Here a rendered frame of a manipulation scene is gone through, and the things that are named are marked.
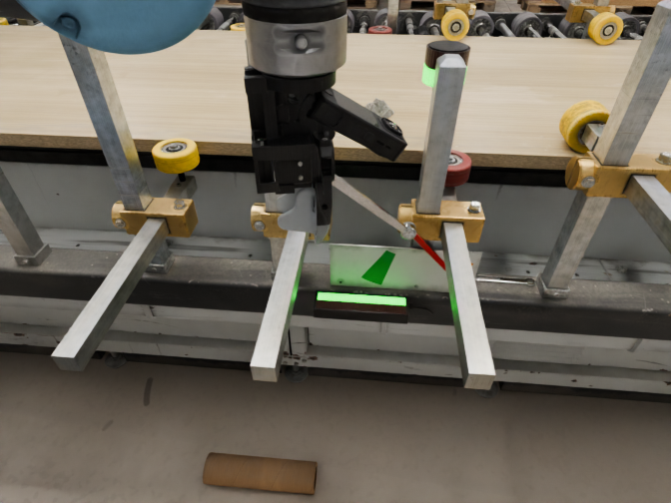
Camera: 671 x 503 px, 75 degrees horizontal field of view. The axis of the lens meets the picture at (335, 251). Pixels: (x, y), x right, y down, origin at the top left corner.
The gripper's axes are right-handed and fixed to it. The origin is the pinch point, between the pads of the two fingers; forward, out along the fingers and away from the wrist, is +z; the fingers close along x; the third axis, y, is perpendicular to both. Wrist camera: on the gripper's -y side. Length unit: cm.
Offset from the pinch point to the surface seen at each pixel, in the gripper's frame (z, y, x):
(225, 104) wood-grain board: 5, 15, -56
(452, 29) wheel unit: 1, -52, -97
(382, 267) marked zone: 19.3, -12.2, -13.2
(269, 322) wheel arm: 10.0, 7.7, 4.9
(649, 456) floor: 94, -95, -2
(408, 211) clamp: 7.7, -15.8, -13.9
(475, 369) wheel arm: 8.5, -15.2, 16.2
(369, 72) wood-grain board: 4, -21, -72
